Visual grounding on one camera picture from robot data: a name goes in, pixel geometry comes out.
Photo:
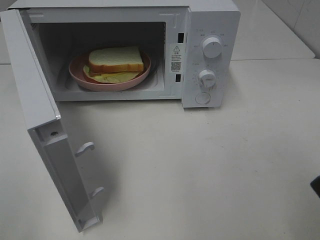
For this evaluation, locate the lower white timer knob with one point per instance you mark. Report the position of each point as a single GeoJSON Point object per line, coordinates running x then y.
{"type": "Point", "coordinates": [207, 78]}

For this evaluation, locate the sandwich with lettuce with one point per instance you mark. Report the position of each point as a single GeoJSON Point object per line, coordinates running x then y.
{"type": "Point", "coordinates": [113, 65]}

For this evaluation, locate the white microwave door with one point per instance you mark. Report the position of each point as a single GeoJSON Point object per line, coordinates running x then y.
{"type": "Point", "coordinates": [43, 120]}

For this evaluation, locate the round door release button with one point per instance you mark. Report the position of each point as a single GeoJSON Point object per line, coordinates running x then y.
{"type": "Point", "coordinates": [203, 98]}

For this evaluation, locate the upper white power knob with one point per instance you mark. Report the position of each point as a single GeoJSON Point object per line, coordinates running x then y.
{"type": "Point", "coordinates": [212, 47]}

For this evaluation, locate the pink round plate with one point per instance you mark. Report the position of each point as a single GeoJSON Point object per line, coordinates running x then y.
{"type": "Point", "coordinates": [77, 72]}

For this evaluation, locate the white microwave oven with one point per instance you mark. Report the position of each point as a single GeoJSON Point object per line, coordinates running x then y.
{"type": "Point", "coordinates": [171, 31]}

